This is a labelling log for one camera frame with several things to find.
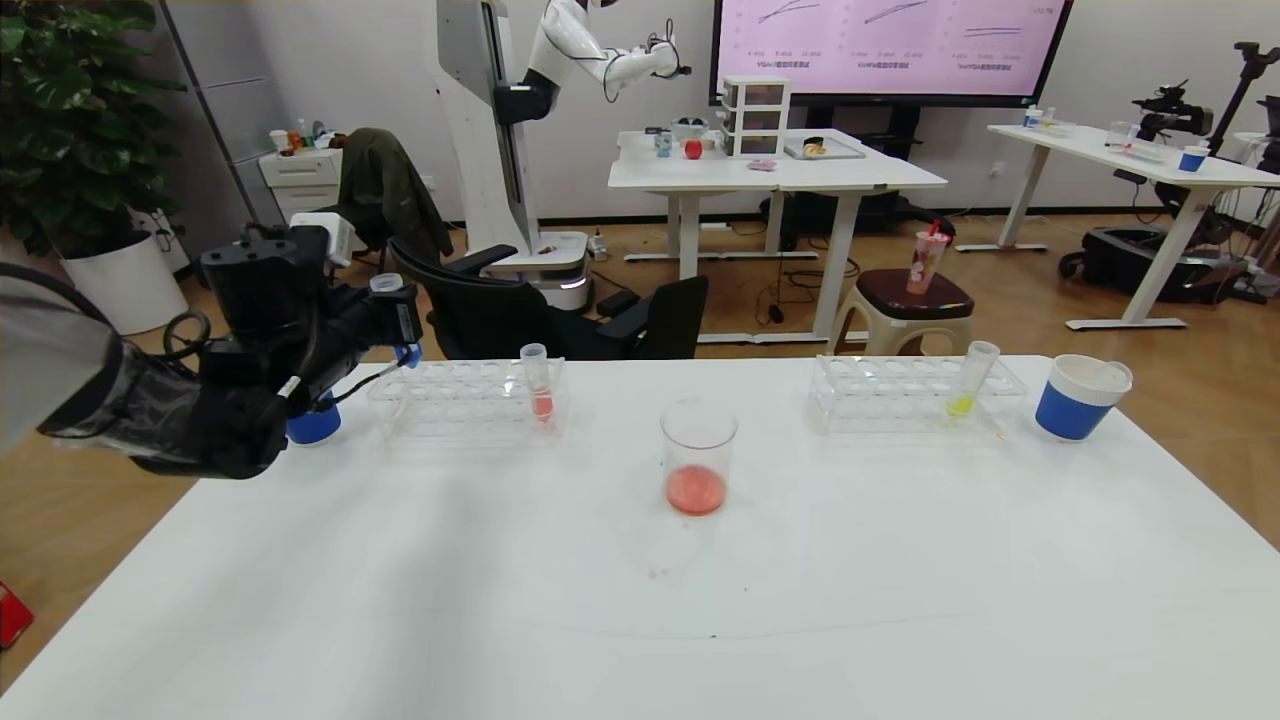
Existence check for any white planter pot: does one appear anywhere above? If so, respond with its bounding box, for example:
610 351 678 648
60 232 191 336

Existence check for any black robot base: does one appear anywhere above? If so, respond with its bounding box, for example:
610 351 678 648
1058 226 1216 305

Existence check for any white humanoid robot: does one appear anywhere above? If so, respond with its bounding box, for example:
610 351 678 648
434 0 693 313

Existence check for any white standing desk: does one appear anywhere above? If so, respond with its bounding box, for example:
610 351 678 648
608 128 948 345
955 123 1280 331

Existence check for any green leafy plant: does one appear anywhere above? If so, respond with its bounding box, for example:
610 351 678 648
0 0 189 259

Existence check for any white drawer cabinet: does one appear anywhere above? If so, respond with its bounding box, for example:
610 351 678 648
258 147 364 226

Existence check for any grey tall cabinet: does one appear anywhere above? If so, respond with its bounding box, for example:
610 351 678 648
160 0 301 241

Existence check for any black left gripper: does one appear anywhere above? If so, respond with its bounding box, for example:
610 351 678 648
336 282 424 369

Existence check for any black four-leg chair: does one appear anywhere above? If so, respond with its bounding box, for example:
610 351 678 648
301 203 394 286

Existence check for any paper cup blue sleeve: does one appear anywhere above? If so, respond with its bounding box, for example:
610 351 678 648
1034 354 1134 443
286 398 342 446

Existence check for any blue pigment test tube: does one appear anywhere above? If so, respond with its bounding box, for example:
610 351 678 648
369 273 423 368

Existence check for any clear test tube rack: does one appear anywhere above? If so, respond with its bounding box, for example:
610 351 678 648
340 357 567 441
808 353 1029 436

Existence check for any white drawer organizer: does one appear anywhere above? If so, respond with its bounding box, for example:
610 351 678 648
720 76 794 159

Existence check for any grey tray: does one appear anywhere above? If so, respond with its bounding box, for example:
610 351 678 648
783 135 867 161

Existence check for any red box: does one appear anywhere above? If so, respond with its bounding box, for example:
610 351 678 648
0 580 35 649

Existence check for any glass beaker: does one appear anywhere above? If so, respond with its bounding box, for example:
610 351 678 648
660 397 739 517

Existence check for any yellow pigment test tube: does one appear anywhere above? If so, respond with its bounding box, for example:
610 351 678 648
945 340 1000 421

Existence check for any pink drink cup with straw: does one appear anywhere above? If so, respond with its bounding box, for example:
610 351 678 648
906 220 951 296

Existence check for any brown top stool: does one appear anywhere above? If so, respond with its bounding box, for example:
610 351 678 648
828 268 976 357

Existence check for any large display screen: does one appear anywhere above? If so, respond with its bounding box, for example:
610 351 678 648
709 0 1074 109

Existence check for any dark green jacket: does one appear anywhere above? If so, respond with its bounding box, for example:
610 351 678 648
338 128 454 264

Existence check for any black office chair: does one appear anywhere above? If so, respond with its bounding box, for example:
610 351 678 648
600 276 709 361
388 238 601 361

